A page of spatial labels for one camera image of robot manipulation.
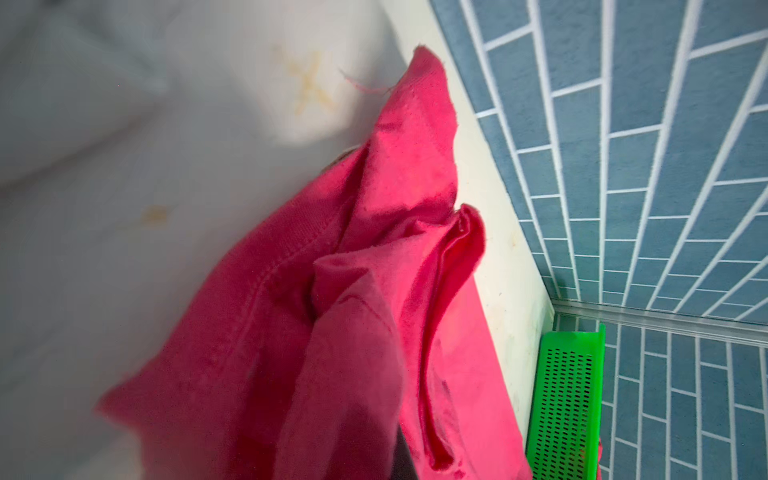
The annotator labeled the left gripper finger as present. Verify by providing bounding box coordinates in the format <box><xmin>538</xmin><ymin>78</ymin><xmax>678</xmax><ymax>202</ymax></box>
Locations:
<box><xmin>390</xmin><ymin>428</ymin><xmax>418</xmax><ymax>480</ymax></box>

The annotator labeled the magenta t shirt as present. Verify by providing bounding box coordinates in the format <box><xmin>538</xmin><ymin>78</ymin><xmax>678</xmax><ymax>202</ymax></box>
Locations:
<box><xmin>98</xmin><ymin>47</ymin><xmax>531</xmax><ymax>479</ymax></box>

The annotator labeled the green plastic basket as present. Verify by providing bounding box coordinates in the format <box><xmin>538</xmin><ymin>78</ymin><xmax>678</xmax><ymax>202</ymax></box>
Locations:
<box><xmin>525</xmin><ymin>326</ymin><xmax>605</xmax><ymax>480</ymax></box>

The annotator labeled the folded white t shirt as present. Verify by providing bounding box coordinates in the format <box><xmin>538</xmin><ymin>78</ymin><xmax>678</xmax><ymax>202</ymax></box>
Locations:
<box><xmin>1</xmin><ymin>1</ymin><xmax>181</xmax><ymax>185</ymax></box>

